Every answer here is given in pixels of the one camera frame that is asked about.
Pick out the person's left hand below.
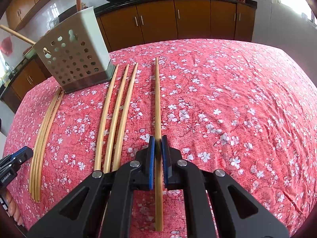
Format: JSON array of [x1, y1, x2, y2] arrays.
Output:
[[5, 189, 23, 226]]

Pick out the black kitchen countertop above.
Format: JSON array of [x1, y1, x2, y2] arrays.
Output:
[[1, 0, 257, 101]]

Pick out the beige perforated utensil holder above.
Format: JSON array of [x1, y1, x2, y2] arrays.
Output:
[[33, 7, 115, 93]]

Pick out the lower wooden kitchen cabinets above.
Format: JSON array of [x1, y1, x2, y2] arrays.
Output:
[[11, 0, 257, 98]]

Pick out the red plastic bag on wall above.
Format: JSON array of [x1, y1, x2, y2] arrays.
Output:
[[0, 36, 12, 57]]

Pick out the pink floral tablecloth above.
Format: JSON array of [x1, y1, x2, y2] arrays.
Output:
[[8, 39, 316, 234]]

